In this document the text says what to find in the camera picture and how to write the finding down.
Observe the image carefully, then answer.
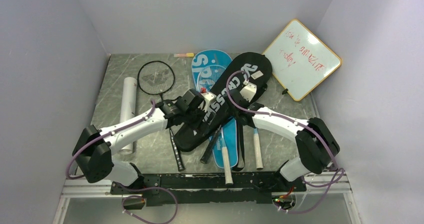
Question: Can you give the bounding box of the black racket cover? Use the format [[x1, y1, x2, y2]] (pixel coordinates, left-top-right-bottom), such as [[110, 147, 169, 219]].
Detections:
[[174, 52, 273, 152]]

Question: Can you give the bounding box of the black badminton racket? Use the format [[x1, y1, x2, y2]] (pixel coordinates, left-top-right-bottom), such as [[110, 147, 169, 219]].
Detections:
[[199, 125, 222, 164], [137, 60, 185, 172]]

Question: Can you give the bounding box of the blue white badminton racket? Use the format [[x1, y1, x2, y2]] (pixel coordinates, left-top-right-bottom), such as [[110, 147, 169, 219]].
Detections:
[[253, 128, 264, 170]]

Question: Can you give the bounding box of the white shuttlecock tube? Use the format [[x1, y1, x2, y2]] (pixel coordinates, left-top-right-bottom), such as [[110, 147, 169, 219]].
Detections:
[[117, 76, 138, 155]]

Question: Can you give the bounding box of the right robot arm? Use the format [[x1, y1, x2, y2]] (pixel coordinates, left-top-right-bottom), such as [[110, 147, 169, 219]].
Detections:
[[228, 83, 340, 192]]

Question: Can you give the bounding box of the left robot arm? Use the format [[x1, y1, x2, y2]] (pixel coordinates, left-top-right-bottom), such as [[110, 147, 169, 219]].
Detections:
[[70, 89, 217, 194]]

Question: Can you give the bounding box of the blue racket cover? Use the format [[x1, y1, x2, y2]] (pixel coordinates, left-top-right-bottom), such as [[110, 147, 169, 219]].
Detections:
[[191, 49, 239, 169]]

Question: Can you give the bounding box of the white dry erase board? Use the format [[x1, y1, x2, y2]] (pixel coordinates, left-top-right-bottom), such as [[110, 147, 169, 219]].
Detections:
[[262, 19, 342, 101]]

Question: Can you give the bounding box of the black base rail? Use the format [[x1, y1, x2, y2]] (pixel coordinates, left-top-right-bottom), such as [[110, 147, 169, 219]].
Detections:
[[110, 171, 307, 207]]

